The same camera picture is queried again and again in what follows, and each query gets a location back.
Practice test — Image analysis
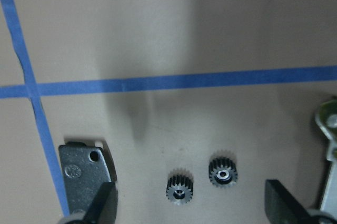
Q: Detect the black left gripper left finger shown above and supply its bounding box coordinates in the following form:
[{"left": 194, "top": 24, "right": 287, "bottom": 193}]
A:
[{"left": 81, "top": 182, "right": 118, "bottom": 223}]

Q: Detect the black brake pad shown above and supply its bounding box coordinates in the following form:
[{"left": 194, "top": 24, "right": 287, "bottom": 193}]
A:
[{"left": 58, "top": 141, "right": 117, "bottom": 214}]

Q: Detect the olive green brake shoe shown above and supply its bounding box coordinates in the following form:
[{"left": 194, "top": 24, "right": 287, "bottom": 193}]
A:
[{"left": 315, "top": 99, "right": 336, "bottom": 219}]

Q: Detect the small black bearing gear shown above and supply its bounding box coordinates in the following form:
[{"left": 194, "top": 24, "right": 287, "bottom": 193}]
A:
[{"left": 165, "top": 174, "right": 193, "bottom": 206}]

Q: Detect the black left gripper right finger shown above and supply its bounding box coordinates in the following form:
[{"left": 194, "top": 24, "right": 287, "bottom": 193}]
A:
[{"left": 264, "top": 179, "right": 313, "bottom": 224}]

